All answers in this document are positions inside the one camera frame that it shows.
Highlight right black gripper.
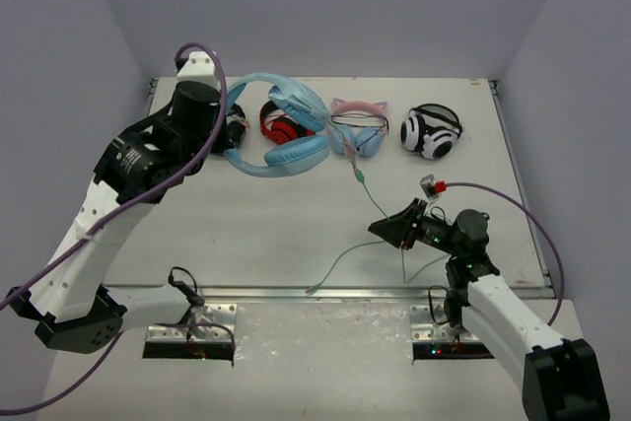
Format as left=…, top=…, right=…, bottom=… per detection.
left=369, top=199, right=461, bottom=257

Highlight green headphone cable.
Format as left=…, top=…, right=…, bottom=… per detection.
left=305, top=154, right=451, bottom=296

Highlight large light blue headphones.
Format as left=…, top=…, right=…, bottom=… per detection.
left=223, top=72, right=330, bottom=178

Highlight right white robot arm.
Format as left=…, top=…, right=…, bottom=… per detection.
left=368, top=199, right=610, bottom=420

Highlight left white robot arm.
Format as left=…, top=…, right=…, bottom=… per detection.
left=8, top=80, right=223, bottom=354

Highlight red headphones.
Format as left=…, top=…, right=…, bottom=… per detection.
left=259, top=101, right=315, bottom=145

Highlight black white striped headphones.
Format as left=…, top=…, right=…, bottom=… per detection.
left=399, top=103, right=463, bottom=161

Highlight pink cat ear headphones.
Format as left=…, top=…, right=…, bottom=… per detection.
left=327, top=98, right=389, bottom=158

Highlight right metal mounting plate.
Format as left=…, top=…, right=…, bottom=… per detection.
left=408, top=304, right=479, bottom=344

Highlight metal mounting plate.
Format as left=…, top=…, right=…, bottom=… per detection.
left=145, top=303, right=238, bottom=344
left=408, top=304, right=479, bottom=344

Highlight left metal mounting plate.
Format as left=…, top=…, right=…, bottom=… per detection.
left=145, top=303, right=238, bottom=344

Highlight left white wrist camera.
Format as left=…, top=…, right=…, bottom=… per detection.
left=175, top=51, right=220, bottom=91

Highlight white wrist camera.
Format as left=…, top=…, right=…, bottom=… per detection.
left=419, top=175, right=447, bottom=201
left=175, top=51, right=220, bottom=91

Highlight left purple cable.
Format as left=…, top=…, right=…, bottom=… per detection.
left=0, top=40, right=229, bottom=415

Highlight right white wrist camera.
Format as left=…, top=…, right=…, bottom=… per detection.
left=419, top=175, right=447, bottom=201

